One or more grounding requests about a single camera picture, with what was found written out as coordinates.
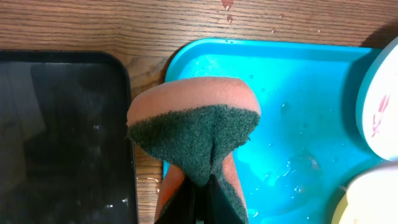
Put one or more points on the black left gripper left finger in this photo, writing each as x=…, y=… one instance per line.
x=181, y=208

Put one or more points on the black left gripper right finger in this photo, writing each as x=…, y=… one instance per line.
x=218, y=209

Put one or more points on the green and pink sponge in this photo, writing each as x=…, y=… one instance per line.
x=195, y=124

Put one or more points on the yellow-green plate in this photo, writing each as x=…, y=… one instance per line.
x=371, y=198

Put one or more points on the light blue plate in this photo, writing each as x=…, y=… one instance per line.
x=376, y=104

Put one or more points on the teal plastic tray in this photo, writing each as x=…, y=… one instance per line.
x=307, y=147

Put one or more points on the black plastic tray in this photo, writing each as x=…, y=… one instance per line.
x=65, y=157

